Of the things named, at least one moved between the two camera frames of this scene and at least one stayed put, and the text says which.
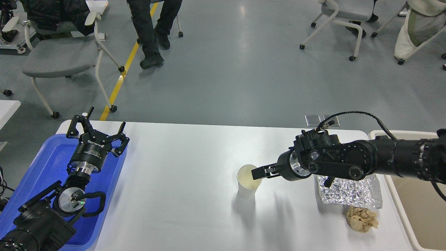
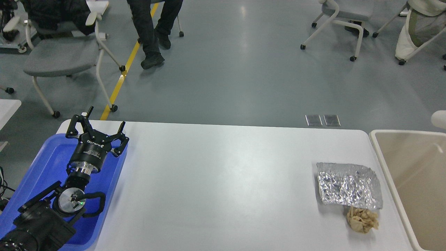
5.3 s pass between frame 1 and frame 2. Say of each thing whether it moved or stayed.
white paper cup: moved
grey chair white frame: stayed
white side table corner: stayed
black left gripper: stayed
